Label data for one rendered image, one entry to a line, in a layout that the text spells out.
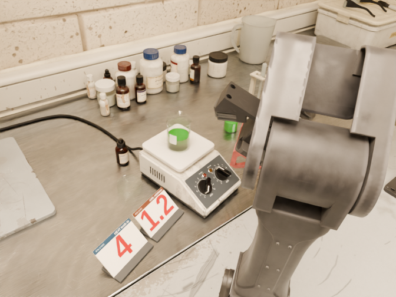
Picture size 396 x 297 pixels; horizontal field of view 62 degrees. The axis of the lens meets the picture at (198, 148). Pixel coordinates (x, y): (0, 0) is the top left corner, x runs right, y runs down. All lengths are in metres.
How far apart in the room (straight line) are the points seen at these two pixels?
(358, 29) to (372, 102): 1.36
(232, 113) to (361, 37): 1.12
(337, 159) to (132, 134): 0.72
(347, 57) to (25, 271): 0.59
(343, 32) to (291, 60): 1.40
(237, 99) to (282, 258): 0.29
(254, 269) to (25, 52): 0.86
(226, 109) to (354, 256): 0.38
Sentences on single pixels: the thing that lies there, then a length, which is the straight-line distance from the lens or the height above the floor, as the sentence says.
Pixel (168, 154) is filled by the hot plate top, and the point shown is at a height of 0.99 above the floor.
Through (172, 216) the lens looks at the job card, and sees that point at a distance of 0.69.
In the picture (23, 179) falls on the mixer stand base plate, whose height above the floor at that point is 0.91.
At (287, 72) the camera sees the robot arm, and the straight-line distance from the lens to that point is 0.25.
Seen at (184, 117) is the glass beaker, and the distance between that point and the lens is 0.70.
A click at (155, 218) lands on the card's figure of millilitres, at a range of 0.67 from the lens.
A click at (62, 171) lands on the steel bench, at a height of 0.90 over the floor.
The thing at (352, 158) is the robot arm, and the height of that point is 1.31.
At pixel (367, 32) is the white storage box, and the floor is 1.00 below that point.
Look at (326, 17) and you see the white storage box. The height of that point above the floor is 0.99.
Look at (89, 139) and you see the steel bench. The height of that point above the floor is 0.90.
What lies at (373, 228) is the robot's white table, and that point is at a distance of 0.80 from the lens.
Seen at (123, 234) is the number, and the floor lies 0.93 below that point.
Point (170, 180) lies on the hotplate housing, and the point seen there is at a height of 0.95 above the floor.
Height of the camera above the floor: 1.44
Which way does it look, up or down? 39 degrees down
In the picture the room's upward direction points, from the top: 4 degrees clockwise
